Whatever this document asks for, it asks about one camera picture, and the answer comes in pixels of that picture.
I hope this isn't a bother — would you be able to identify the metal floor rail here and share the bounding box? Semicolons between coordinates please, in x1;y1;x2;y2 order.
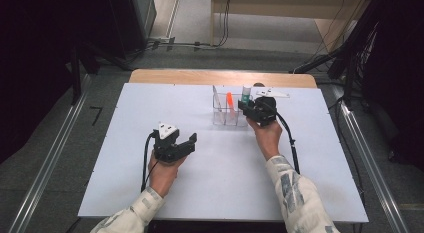
7;73;93;233
331;84;412;233

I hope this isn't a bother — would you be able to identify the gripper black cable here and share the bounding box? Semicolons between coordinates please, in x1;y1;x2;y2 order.
274;110;301;176
140;131;160;194

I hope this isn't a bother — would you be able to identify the black stand with cables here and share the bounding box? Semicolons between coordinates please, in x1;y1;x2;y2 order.
289;12;381;111

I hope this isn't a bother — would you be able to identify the person's left hand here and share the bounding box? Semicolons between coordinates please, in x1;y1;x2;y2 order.
147;150;188;198

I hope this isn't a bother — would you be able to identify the clear plastic organizer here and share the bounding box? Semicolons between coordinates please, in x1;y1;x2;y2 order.
211;92;255;128

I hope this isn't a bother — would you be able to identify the black cabinet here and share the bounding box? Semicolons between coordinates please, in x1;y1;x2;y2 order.
108;0;158;60

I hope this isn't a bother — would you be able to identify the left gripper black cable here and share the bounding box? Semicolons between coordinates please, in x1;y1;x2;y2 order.
140;131;160;194

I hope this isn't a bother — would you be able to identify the person's right hand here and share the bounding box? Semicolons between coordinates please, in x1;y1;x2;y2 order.
246;117;284;162

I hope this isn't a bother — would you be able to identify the orange highlighter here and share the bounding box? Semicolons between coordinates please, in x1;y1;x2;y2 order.
225;91;236;123

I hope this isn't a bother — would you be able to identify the light wooden furniture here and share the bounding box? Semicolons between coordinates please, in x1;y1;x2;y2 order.
209;0;373;54

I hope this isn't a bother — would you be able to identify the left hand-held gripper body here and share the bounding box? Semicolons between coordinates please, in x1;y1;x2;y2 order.
151;121;183;164

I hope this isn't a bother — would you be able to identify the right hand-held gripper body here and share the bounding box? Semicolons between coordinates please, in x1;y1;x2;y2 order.
245;87;291;128

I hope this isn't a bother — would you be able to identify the floor power cable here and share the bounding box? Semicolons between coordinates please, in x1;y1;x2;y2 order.
128;0;233;66

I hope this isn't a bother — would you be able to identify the white green glue stick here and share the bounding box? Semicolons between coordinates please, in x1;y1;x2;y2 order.
240;85;254;106

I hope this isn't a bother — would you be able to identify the wooden table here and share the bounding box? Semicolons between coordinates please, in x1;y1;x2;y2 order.
128;68;318;90

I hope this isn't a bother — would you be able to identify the white table board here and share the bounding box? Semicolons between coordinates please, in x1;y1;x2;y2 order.
77;82;370;224

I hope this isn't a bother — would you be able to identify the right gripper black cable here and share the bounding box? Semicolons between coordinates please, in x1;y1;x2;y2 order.
274;110;301;176

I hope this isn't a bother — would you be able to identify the black tripod stand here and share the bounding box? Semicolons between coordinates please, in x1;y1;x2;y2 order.
64;39;134;107

